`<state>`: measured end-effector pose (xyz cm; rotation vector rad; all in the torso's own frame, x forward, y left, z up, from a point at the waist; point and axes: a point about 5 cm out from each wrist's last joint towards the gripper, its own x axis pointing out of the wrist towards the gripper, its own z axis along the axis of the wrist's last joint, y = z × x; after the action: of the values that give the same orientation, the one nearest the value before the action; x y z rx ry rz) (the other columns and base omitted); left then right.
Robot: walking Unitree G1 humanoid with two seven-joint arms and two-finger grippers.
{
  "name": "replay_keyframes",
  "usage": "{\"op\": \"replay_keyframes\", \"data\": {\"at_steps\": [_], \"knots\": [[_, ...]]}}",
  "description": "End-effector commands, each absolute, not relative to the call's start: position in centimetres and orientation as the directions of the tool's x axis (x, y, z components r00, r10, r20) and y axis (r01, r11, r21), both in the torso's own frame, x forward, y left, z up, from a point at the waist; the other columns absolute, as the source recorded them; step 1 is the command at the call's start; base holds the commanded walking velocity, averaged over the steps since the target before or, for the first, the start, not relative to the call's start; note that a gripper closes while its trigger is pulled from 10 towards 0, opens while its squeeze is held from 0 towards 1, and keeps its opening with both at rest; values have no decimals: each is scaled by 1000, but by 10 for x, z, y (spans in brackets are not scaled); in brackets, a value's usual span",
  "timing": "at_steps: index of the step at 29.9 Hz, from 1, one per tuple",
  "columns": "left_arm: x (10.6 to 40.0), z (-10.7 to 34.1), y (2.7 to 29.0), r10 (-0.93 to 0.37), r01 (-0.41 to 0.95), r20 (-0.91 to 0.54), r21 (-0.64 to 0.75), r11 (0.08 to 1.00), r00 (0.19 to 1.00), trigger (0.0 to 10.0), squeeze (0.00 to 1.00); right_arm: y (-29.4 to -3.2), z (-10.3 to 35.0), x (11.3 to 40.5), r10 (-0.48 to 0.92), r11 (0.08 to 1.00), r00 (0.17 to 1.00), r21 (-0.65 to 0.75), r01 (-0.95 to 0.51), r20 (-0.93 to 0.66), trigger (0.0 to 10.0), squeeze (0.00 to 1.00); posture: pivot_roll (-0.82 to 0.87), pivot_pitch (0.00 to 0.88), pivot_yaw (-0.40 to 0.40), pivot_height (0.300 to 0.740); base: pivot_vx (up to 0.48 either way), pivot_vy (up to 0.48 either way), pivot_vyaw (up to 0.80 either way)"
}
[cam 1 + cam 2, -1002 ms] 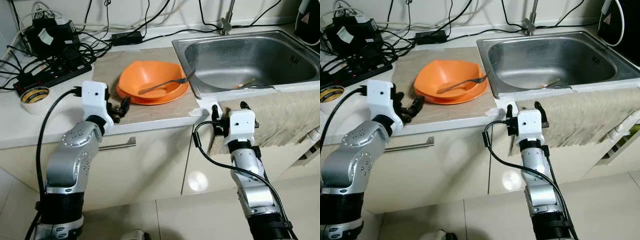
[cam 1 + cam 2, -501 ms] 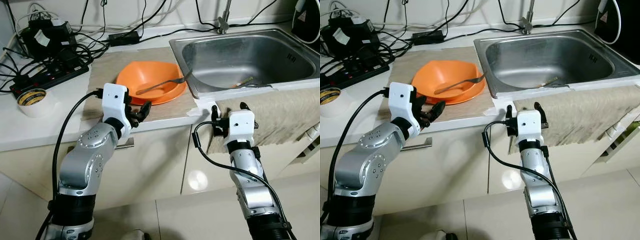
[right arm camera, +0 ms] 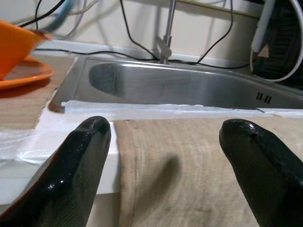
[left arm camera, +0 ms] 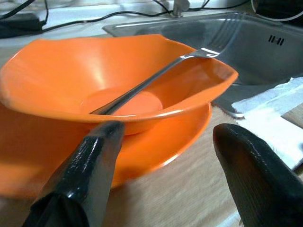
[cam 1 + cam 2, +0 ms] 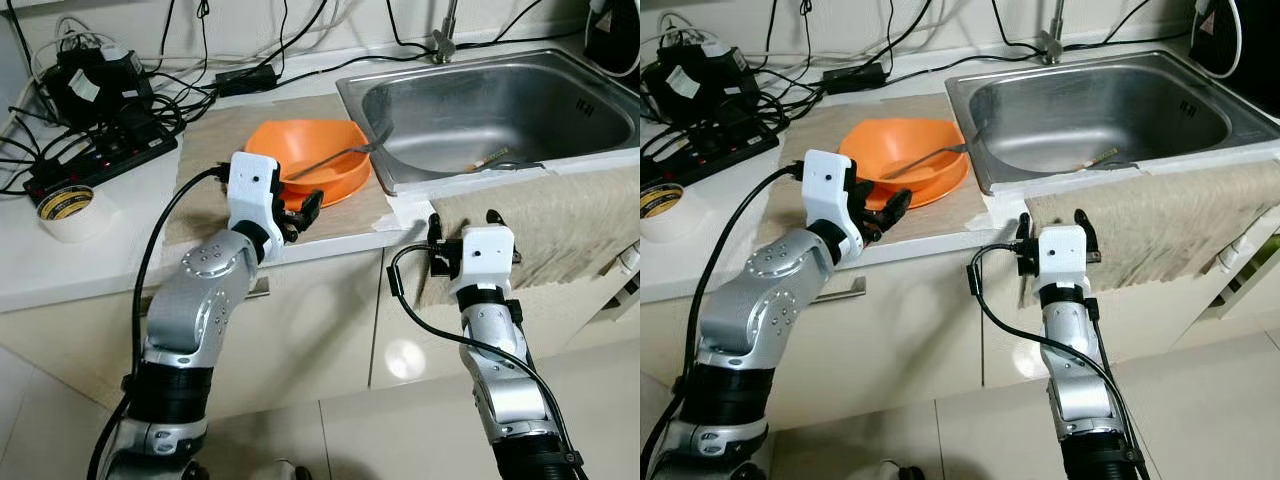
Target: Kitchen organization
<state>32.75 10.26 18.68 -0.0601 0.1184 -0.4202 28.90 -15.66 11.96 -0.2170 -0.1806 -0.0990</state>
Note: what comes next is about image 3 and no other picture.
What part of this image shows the beige hanging towel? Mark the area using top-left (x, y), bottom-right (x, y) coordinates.
top-left (113, 113), bottom-right (303, 227)

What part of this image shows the stainless steel sink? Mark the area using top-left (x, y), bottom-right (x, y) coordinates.
top-left (53, 56), bottom-right (303, 112)

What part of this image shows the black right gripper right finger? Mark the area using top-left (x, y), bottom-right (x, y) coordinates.
top-left (218, 118), bottom-right (303, 227)

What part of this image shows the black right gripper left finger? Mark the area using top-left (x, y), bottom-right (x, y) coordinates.
top-left (0, 115), bottom-right (112, 227)

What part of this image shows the white cable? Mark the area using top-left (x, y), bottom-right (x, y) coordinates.
top-left (9, 0), bottom-right (99, 40)

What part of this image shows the white appliance hose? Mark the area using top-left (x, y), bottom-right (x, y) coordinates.
top-left (250, 0), bottom-right (303, 83)

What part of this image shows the black kitchen appliance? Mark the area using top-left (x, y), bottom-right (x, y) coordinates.
top-left (250, 0), bottom-right (303, 89)

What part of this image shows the steel faucet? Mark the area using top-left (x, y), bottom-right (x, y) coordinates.
top-left (156, 0), bottom-right (177, 64)

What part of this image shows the beige woven placemat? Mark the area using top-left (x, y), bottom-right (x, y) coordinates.
top-left (0, 55), bottom-right (79, 131)

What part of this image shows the black cable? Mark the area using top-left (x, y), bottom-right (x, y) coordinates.
top-left (119, 0), bottom-right (159, 61)
top-left (197, 0), bottom-right (235, 64)
top-left (35, 48), bottom-right (249, 70)

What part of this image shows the orange plastic bowl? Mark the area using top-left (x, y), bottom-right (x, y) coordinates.
top-left (0, 20), bottom-right (53, 81)

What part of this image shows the orange plastic plate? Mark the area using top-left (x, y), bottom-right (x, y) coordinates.
top-left (0, 55), bottom-right (54, 91)

